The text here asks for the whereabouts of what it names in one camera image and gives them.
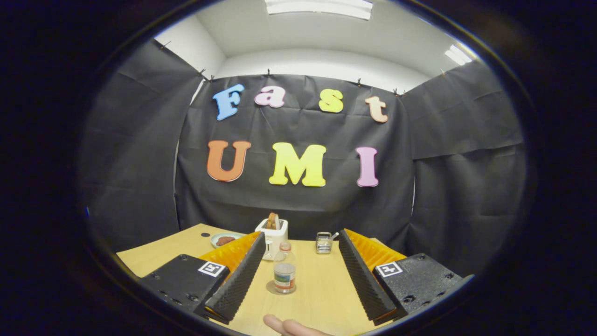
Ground clear plastic juice bottle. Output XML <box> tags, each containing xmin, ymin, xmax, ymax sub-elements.
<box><xmin>273</xmin><ymin>242</ymin><xmax>296</xmax><ymax>294</ymax></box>

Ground black backdrop cloth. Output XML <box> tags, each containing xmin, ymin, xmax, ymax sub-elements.
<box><xmin>79</xmin><ymin>38</ymin><xmax>528</xmax><ymax>280</ymax></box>

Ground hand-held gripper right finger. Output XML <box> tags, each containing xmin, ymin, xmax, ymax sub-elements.
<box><xmin>338</xmin><ymin>228</ymin><xmax>475</xmax><ymax>326</ymax></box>

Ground round brown coaster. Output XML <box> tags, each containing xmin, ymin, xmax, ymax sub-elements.
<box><xmin>266</xmin><ymin>279</ymin><xmax>297</xmax><ymax>295</ymax></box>

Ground wooden table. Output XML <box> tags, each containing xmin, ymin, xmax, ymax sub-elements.
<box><xmin>116</xmin><ymin>223</ymin><xmax>395</xmax><ymax>336</ymax></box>

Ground small ceiling light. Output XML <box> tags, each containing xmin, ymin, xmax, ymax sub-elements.
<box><xmin>444</xmin><ymin>44</ymin><xmax>474</xmax><ymax>66</ymax></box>

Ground long ceiling light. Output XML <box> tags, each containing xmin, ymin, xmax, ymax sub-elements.
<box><xmin>265</xmin><ymin>0</ymin><xmax>374</xmax><ymax>21</ymax></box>

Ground pale green plate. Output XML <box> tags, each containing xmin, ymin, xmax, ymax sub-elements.
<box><xmin>210</xmin><ymin>232</ymin><xmax>245</xmax><ymax>249</ymax></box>

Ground small clear jar with spoon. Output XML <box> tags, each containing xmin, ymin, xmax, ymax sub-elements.
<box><xmin>316</xmin><ymin>231</ymin><xmax>340</xmax><ymax>254</ymax></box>

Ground white toaster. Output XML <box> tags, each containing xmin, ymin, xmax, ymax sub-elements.
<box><xmin>255</xmin><ymin>218</ymin><xmax>289</xmax><ymax>261</ymax></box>

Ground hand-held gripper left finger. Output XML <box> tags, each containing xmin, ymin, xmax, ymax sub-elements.
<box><xmin>139</xmin><ymin>231</ymin><xmax>266</xmax><ymax>326</ymax></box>

